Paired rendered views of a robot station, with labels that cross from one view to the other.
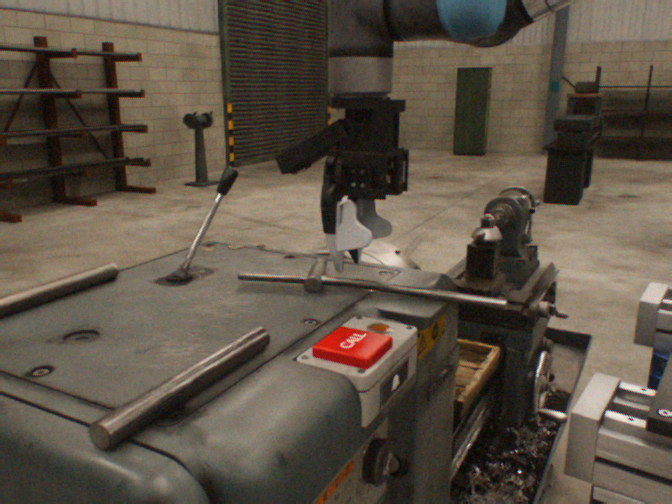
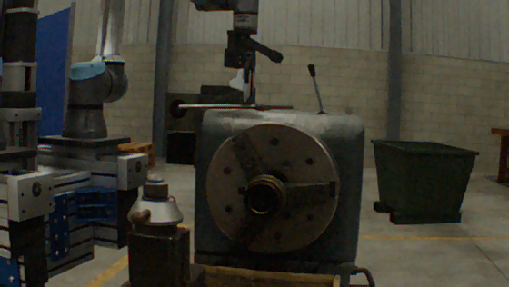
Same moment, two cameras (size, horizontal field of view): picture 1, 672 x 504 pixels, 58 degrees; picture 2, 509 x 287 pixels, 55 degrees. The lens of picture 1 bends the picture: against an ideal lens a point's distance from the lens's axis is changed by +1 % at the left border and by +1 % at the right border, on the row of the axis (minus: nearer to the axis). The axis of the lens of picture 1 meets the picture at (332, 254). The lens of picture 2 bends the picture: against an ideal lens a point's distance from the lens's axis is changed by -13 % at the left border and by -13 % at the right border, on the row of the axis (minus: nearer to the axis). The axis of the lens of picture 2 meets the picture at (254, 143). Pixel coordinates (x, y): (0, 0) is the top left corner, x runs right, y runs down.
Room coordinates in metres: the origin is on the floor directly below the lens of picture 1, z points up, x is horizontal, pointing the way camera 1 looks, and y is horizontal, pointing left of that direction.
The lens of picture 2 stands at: (2.29, -0.52, 1.29)
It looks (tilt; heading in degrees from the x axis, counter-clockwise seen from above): 5 degrees down; 161
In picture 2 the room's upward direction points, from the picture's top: 2 degrees clockwise
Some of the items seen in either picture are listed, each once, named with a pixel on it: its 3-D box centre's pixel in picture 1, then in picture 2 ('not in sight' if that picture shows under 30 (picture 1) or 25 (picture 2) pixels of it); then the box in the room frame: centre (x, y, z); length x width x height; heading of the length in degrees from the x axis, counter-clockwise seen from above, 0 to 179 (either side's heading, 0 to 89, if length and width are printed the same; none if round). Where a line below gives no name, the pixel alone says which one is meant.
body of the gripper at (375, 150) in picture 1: (364, 148); (241, 49); (0.74, -0.04, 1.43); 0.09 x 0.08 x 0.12; 61
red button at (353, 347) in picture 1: (353, 349); not in sight; (0.54, -0.02, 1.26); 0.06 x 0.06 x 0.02; 61
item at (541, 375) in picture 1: (534, 373); not in sight; (1.51, -0.55, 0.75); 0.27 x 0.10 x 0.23; 151
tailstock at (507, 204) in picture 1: (504, 231); not in sight; (2.10, -0.62, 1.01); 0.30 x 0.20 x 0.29; 151
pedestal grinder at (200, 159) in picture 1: (200, 148); not in sight; (9.63, 2.09, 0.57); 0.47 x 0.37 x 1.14; 153
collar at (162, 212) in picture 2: (486, 232); (154, 209); (1.55, -0.41, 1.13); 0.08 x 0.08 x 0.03
